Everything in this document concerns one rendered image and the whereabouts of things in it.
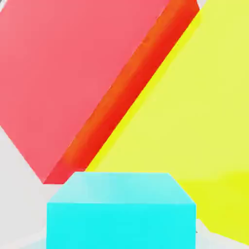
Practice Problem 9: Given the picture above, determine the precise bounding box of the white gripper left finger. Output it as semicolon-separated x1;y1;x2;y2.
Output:
18;230;47;249

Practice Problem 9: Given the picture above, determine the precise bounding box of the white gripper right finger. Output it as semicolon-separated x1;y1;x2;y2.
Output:
196;218;249;249

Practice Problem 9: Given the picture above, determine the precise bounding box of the small cyan cube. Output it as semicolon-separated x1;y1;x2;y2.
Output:
46;172;196;249

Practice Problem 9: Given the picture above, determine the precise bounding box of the large yellow box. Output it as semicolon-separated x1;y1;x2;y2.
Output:
85;0;249;247

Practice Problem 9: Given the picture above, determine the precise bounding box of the large red box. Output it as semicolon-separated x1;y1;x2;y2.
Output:
0;0;201;185

